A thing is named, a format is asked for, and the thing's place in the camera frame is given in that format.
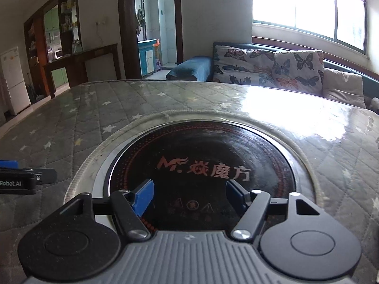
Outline round black induction cooktop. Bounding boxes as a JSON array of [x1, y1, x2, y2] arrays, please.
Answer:
[[107, 121, 295, 232]]

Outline white refrigerator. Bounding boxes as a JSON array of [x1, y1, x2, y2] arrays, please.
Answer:
[[1, 47, 31, 115]]

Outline dark wooden side table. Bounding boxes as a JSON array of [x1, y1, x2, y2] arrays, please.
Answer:
[[43, 44, 122, 99]]

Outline butterfly print cushion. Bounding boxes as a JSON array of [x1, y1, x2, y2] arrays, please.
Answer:
[[213, 45, 324, 96]]

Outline beige cushion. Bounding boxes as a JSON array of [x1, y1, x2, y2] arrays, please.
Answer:
[[322, 68, 366, 108]]

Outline blue sofa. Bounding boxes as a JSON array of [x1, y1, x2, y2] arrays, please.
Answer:
[[166, 42, 378, 112]]

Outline dark wooden shelf unit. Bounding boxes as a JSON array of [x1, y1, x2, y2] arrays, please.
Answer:
[[24, 0, 81, 96]]

